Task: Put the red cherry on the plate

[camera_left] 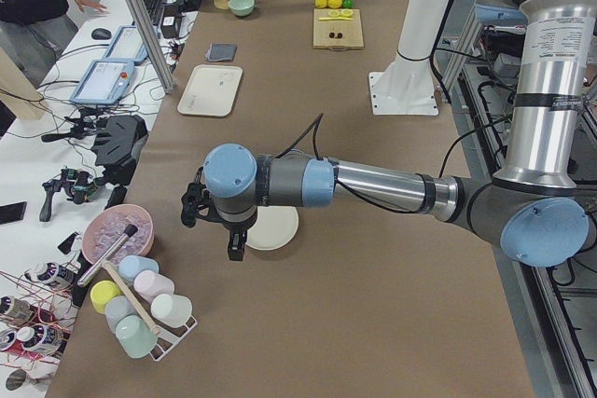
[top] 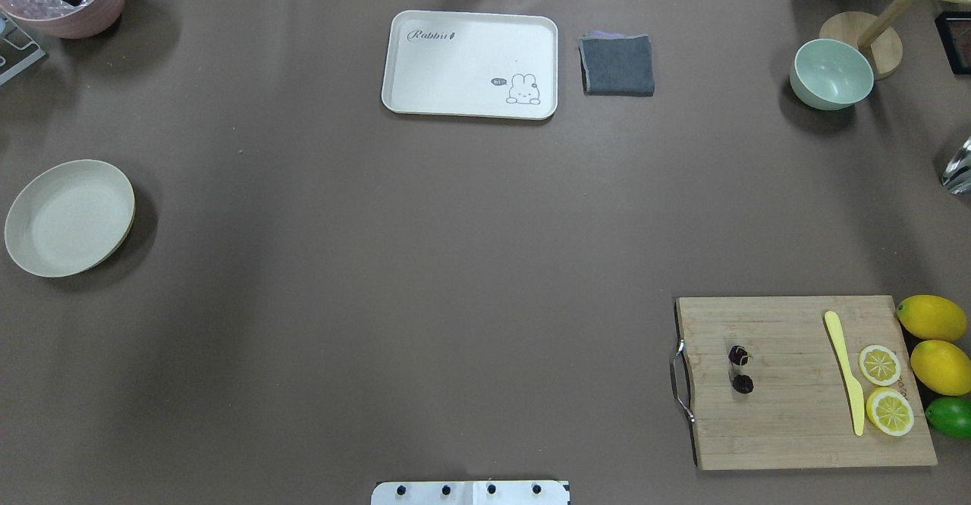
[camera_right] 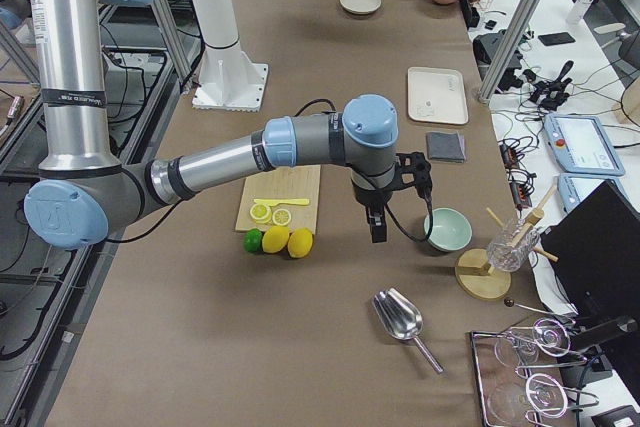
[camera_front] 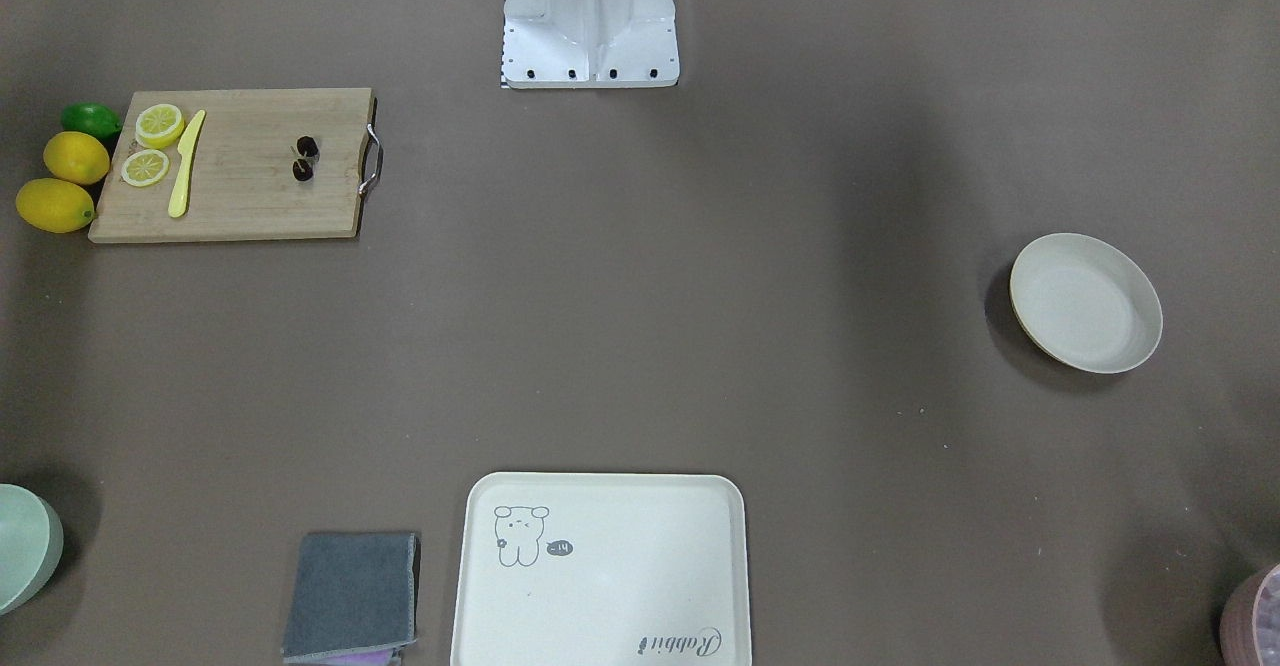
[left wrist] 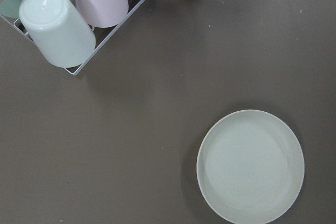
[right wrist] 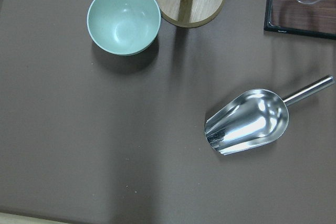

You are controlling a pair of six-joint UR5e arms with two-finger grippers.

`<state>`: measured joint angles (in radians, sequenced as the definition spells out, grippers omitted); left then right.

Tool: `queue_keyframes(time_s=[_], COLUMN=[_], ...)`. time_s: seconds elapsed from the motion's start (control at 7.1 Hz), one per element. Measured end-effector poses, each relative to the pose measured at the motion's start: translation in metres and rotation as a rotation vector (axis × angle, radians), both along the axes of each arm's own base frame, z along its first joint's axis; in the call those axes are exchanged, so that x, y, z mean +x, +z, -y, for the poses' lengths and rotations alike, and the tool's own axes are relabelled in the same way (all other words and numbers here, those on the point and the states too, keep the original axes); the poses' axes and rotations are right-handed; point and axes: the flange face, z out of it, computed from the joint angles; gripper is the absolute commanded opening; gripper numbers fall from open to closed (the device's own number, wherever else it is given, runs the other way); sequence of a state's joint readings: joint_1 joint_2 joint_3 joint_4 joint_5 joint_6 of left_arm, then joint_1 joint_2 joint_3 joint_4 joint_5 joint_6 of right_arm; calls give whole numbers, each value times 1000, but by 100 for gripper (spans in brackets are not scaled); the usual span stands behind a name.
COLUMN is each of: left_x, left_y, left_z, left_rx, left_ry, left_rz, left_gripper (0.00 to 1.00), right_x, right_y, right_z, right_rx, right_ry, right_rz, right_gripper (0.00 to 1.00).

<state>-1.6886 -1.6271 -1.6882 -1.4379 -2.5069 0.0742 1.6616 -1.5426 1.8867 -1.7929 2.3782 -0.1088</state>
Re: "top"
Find cream round plate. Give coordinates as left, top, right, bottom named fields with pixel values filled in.
left=4, top=159, right=136, bottom=278

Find cream rabbit tray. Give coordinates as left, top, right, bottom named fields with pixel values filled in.
left=381, top=10, right=558, bottom=121

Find grey folded cloth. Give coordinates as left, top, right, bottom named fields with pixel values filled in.
left=578, top=32, right=655, bottom=97

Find bamboo cutting board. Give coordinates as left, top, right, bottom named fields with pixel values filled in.
left=671, top=296, right=938, bottom=471

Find mint green bowl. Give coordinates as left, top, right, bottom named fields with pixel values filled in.
left=788, top=39, right=875, bottom=111

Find yellow plastic knife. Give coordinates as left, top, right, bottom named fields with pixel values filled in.
left=823, top=309, right=866, bottom=437

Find lemon half upper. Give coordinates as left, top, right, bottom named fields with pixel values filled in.
left=857, top=345, right=902, bottom=387

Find lemon half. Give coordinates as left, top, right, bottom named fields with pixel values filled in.
left=857, top=345, right=902, bottom=387
left=865, top=387, right=915, bottom=437

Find wooden cup stand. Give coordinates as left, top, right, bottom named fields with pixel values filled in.
left=819, top=0, right=969, bottom=80

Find lemon half lower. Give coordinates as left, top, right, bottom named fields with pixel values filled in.
left=865, top=387, right=915, bottom=437

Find whole yellow lemon upper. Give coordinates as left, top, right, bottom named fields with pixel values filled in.
left=896, top=294, right=968, bottom=342

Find whole yellow lemon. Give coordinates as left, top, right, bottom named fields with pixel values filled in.
left=896, top=294, right=968, bottom=342
left=910, top=340, right=970, bottom=397

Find clear glass cup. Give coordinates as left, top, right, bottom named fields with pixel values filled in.
left=941, top=136, right=971, bottom=196

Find whole yellow lemon lower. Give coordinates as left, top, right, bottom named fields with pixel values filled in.
left=910, top=340, right=970, bottom=397

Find green lime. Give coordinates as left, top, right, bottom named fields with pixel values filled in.
left=925, top=397, right=970, bottom=439

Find white cup rack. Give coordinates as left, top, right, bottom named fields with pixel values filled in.
left=0, top=12, right=46, bottom=86

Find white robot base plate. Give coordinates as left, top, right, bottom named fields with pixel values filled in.
left=370, top=478, right=571, bottom=504

